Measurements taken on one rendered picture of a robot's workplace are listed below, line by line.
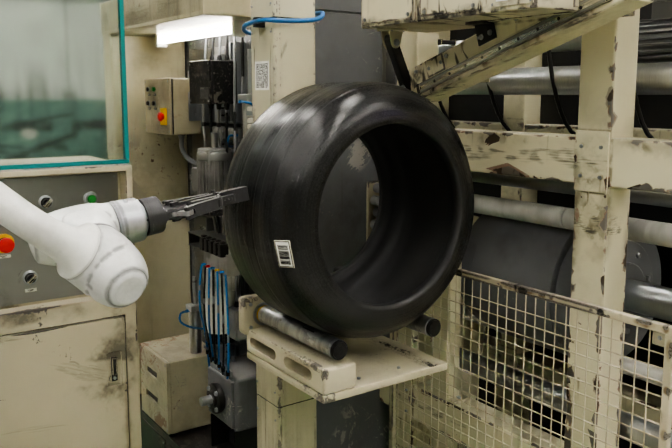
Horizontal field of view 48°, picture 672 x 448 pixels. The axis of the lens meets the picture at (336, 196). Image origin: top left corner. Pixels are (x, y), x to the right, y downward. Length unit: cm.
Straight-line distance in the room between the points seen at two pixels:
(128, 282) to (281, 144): 49
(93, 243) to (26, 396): 97
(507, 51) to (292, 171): 62
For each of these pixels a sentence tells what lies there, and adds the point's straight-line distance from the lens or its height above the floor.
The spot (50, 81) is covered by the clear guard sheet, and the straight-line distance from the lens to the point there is 211.
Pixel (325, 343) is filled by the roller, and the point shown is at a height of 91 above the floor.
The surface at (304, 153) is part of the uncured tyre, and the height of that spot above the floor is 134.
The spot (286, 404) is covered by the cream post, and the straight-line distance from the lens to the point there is 212.
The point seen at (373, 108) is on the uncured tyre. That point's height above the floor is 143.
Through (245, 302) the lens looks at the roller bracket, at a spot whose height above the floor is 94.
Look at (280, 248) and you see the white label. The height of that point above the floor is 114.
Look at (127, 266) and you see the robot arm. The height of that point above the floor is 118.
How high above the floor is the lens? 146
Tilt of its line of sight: 8 degrees down
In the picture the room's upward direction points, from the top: straight up
